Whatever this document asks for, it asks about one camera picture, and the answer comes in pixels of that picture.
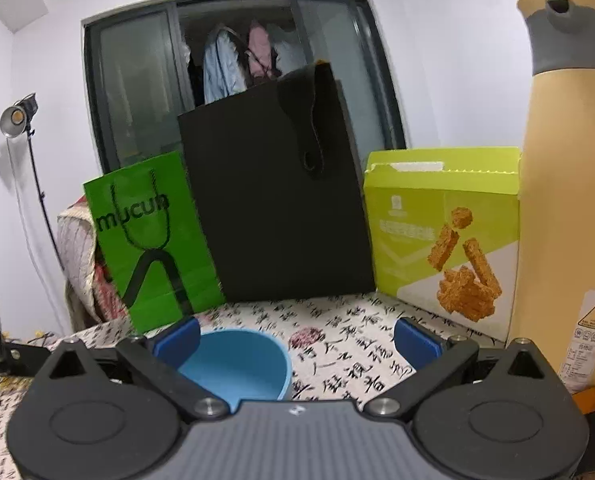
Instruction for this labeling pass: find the red patterned blanket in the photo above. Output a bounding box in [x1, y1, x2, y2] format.
[62, 195, 128, 321]

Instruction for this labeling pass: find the yellow thermos bottle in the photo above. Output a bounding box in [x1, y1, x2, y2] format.
[507, 0, 595, 393]

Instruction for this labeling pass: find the green paper bag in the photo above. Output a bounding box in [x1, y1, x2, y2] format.
[83, 151, 226, 333]

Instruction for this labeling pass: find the blue bowl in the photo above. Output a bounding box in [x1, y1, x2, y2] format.
[177, 329, 293, 403]

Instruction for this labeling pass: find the white lace-trimmed cloth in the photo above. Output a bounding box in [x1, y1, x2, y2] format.
[57, 202, 103, 323]

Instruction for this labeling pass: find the black paper bag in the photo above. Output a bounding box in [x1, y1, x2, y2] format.
[177, 60, 378, 302]

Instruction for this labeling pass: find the light blue hanging shirt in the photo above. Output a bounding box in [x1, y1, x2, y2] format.
[203, 27, 250, 106]

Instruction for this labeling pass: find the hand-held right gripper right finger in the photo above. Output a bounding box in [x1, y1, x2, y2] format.
[365, 317, 558, 418]

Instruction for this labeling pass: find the pink hanging garment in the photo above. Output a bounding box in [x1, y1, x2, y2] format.
[247, 22, 273, 78]

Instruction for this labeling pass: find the white hanging garment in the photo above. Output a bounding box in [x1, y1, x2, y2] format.
[272, 35, 308, 76]

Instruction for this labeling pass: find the studio light on stand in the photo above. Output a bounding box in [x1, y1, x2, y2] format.
[0, 92, 65, 271]

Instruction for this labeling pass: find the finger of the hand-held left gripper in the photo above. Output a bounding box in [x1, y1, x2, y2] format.
[3, 344, 53, 376]

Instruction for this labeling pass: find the dark sliding glass door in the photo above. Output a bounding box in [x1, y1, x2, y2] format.
[81, 0, 407, 181]

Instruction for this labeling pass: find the green snack box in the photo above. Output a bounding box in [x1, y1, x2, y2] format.
[363, 147, 522, 343]

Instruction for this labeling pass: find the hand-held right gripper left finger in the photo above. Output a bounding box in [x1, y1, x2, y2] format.
[30, 316, 230, 418]

